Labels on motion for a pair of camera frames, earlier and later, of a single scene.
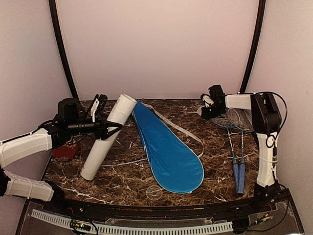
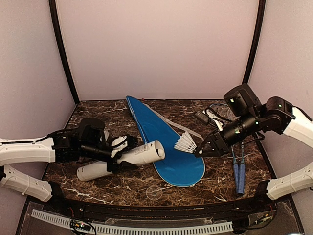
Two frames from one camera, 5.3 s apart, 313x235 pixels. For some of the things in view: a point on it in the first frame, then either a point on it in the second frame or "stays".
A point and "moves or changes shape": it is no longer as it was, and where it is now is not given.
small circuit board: (79, 225) stays
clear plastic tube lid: (154, 193) stays
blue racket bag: (176, 165) moves or changes shape
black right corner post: (260, 19) stays
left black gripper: (102, 132) -> (117, 166)
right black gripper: (206, 115) -> (219, 144)
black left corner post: (67, 67) stays
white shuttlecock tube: (119, 115) -> (153, 152)
